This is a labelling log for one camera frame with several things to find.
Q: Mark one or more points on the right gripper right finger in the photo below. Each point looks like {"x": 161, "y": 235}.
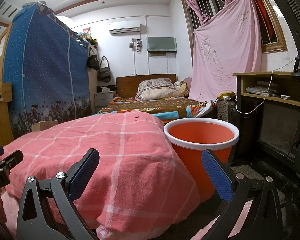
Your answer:
{"x": 253, "y": 208}

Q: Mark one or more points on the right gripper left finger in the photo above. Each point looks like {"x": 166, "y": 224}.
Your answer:
{"x": 47, "y": 209}

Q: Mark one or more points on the orange trash bin white rim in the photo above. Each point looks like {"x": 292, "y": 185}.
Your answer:
{"x": 191, "y": 136}

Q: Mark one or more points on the wooden cabinet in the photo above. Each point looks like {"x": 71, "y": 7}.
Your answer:
{"x": 6, "y": 135}

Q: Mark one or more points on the cardboard box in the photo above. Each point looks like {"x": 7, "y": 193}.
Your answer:
{"x": 43, "y": 125}

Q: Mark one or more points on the pink plaid quilt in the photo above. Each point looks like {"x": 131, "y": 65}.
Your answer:
{"x": 140, "y": 186}

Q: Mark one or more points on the blue fabric wardrobe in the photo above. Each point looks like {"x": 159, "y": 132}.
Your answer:
{"x": 46, "y": 64}

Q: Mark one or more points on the white nightstand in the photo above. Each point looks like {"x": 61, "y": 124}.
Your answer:
{"x": 103, "y": 99}

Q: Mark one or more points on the checkered bag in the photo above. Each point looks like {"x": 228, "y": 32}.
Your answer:
{"x": 226, "y": 111}

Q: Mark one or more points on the grey handbag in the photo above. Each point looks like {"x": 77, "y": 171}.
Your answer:
{"x": 104, "y": 73}

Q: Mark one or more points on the black handbag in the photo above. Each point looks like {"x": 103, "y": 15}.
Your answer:
{"x": 92, "y": 61}

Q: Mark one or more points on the yellow power strip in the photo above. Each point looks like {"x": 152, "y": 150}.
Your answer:
{"x": 227, "y": 96}

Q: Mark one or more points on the wooden headboard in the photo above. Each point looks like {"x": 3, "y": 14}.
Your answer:
{"x": 127, "y": 86}

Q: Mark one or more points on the wooden desk shelf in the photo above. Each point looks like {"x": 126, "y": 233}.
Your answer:
{"x": 277, "y": 86}

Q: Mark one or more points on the colourful bed cover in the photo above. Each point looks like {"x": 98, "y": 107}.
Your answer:
{"x": 166, "y": 109}

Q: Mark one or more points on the beige pillow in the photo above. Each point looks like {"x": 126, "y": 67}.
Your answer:
{"x": 159, "y": 93}

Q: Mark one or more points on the white air conditioner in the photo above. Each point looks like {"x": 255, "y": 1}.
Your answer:
{"x": 123, "y": 27}

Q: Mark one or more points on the floral pillow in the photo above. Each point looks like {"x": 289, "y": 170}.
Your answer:
{"x": 152, "y": 84}

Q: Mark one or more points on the pink hanging sheet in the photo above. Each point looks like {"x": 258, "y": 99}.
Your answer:
{"x": 228, "y": 43}

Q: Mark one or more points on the red cloth at window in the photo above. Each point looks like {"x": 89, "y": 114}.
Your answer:
{"x": 267, "y": 29}

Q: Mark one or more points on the green covered wall unit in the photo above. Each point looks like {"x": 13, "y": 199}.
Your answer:
{"x": 161, "y": 44}

